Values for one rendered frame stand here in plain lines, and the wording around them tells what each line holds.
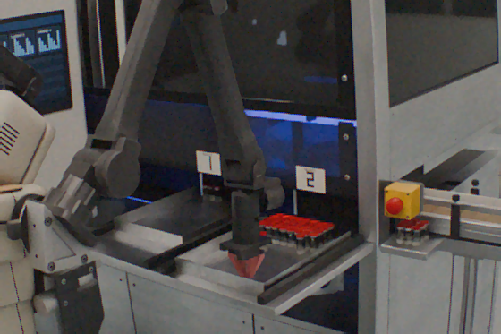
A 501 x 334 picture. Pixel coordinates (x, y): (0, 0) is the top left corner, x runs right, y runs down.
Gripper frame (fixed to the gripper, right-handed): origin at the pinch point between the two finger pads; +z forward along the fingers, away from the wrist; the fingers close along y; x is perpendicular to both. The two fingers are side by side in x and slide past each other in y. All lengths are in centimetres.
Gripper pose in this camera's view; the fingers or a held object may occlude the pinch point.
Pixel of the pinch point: (246, 280)
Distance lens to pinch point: 155.2
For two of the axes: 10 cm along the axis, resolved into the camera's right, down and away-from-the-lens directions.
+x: -7.8, -1.1, 6.1
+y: 6.2, -1.5, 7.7
